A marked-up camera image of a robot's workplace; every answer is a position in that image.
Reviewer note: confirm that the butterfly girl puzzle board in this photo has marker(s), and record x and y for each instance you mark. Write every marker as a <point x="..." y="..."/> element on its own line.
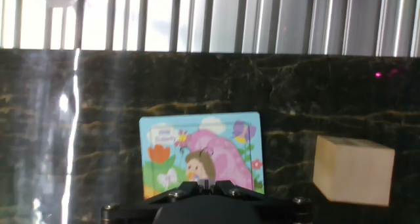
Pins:
<point x="203" y="148"/>

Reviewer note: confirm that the large wooden cube block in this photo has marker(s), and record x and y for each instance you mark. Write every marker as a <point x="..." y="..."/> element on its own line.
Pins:
<point x="354" y="171"/>

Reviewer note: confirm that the purple butterfly puzzle piece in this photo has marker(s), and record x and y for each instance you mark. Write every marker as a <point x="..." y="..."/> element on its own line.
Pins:
<point x="243" y="132"/>

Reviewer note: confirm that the black marble mat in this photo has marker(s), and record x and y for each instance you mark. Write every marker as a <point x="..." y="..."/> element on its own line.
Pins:
<point x="295" y="86"/>

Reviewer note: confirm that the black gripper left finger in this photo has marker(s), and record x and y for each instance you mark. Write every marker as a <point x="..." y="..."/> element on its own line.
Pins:
<point x="190" y="189"/>

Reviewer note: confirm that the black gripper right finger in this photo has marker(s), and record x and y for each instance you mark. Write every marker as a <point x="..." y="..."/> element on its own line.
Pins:
<point x="223" y="189"/>

